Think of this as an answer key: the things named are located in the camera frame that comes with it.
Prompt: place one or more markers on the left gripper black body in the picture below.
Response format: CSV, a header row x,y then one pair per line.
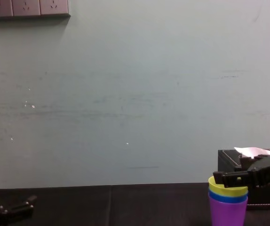
x,y
3,219

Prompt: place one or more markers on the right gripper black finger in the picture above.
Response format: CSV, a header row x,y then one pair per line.
x,y
238,178
262,161

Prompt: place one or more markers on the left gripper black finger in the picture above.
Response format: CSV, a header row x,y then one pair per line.
x,y
19,206

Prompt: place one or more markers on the blue plastic cup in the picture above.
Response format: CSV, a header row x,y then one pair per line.
x,y
226,199

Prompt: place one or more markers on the yellow plastic cup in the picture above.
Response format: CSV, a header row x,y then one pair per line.
x,y
216,187

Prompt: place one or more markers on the purple plastic cup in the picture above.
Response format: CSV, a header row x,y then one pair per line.
x,y
227,213

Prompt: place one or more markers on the white paper tissue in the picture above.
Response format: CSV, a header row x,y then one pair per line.
x,y
250,151

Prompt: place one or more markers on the black tissue box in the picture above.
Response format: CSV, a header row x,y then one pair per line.
x,y
226,162

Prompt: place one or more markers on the black table cloth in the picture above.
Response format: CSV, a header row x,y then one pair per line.
x,y
116,204

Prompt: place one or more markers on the white wall socket plate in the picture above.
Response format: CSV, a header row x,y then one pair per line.
x,y
54,6
26,7

